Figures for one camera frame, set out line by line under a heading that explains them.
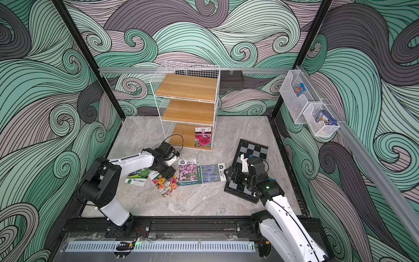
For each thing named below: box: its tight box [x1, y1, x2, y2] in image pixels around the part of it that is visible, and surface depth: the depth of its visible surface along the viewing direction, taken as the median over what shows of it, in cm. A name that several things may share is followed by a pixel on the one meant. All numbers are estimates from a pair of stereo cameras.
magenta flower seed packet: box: [194, 126, 212, 148], surface depth 109 cm
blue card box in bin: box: [315, 109, 338, 126], surface depth 66 cm
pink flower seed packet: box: [177, 158, 199, 186], surface depth 94 cm
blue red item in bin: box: [295, 82, 307, 98], surface depth 85 cm
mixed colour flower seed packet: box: [148, 170, 179, 198], surface depth 89 cm
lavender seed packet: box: [196, 162, 227, 184], surface depth 94 cm
